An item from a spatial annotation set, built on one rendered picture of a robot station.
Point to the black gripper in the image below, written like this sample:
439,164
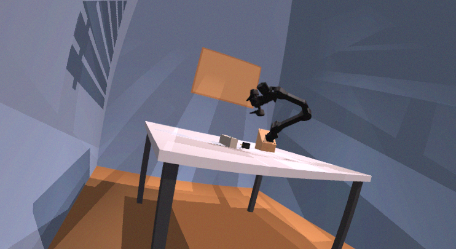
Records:
254,93

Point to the black two-prong charger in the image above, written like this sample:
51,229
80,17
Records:
245,145

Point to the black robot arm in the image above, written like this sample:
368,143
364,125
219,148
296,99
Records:
280,93

